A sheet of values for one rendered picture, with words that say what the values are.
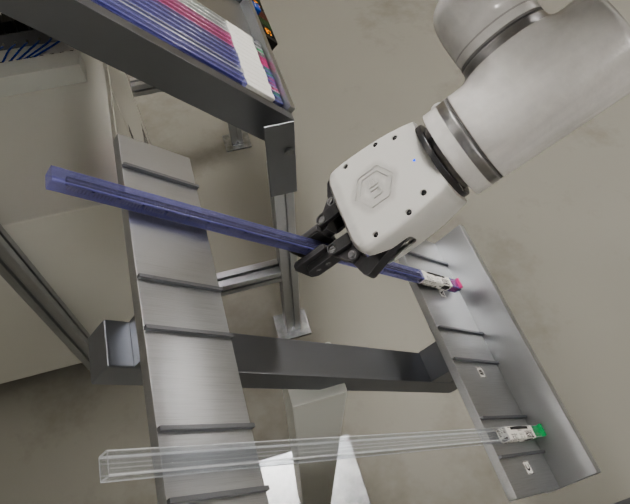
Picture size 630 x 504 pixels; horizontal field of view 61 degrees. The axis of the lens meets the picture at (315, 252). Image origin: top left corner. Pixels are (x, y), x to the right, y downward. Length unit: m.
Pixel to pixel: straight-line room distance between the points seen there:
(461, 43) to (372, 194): 0.14
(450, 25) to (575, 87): 0.11
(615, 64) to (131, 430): 1.29
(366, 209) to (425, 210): 0.05
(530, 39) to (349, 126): 1.55
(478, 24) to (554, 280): 1.32
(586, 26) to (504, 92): 0.07
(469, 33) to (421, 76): 1.76
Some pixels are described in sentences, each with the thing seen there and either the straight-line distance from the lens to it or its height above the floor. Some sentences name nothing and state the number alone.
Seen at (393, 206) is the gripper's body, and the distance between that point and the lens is 0.47.
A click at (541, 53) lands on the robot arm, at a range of 0.46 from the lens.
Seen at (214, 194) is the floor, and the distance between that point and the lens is 1.79.
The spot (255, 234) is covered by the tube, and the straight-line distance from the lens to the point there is 0.48.
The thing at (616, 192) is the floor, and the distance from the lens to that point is 2.02.
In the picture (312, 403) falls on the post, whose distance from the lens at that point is 0.58.
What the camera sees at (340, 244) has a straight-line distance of 0.50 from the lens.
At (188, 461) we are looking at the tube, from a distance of 0.34.
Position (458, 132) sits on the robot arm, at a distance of 0.45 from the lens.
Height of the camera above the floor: 1.35
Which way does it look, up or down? 56 degrees down
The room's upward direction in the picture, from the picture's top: straight up
